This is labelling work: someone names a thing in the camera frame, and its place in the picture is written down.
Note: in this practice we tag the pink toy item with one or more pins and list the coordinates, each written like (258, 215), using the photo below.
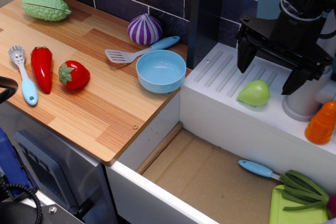
(331, 207)

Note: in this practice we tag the black curved tube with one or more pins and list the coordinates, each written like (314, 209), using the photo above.
(9, 87)

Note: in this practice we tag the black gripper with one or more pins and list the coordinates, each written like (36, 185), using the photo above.
(290, 38)

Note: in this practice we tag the light blue bowl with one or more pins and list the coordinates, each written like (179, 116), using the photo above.
(161, 71)

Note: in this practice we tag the grey pasta spoon blue handle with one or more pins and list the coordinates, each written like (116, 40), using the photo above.
(29, 90)

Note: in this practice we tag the lime green cutting board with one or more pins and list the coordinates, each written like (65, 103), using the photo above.
(278, 215)

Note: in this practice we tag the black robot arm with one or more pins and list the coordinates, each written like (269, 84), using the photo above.
(307, 8)

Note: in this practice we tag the blue handled utensil in sink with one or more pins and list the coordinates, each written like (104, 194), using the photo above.
(259, 169)

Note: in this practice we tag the green toy pear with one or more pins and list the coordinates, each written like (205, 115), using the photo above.
(256, 93)

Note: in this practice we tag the grey toy faucet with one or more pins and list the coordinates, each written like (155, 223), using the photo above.
(304, 103)

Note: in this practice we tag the grey spatula blue handle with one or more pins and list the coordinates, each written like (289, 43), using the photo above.
(117, 56)

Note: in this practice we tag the purple striped toy onion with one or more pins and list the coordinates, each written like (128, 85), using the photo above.
(145, 29)

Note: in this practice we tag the red toy chili pepper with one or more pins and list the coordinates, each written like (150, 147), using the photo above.
(41, 63)

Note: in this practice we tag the blue clamp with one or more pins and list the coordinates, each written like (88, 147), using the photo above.
(18, 181)

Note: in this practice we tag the orange toy carrot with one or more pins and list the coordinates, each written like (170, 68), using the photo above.
(321, 127)

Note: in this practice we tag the red toy strawberry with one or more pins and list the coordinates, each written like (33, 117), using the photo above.
(73, 75)

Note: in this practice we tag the green toy bitter gourd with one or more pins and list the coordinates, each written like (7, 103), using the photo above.
(48, 10)

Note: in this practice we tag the grey toy oven door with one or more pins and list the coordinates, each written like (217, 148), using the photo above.
(67, 176)

